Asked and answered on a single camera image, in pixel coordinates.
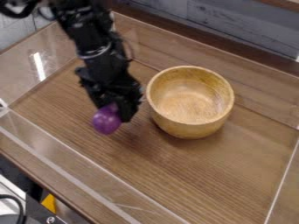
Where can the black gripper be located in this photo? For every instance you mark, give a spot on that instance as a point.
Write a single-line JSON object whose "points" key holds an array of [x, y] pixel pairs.
{"points": [[109, 83]]}

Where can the purple toy eggplant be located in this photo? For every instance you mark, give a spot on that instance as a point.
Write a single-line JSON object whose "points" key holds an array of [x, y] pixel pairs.
{"points": [[106, 120]]}

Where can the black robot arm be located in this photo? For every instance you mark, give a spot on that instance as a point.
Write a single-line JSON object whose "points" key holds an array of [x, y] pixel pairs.
{"points": [[87, 22]]}

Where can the light wooden bowl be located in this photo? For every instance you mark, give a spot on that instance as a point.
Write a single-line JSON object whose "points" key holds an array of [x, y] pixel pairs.
{"points": [[191, 100]]}

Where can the yellow warning label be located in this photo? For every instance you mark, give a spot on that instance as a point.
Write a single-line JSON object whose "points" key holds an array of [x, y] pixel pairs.
{"points": [[50, 203]]}

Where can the black device with screw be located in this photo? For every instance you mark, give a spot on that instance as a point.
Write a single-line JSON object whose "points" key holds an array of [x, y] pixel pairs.
{"points": [[36, 214]]}

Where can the clear acrylic front wall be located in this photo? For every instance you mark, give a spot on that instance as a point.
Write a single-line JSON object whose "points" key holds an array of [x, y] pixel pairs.
{"points": [[87, 187]]}

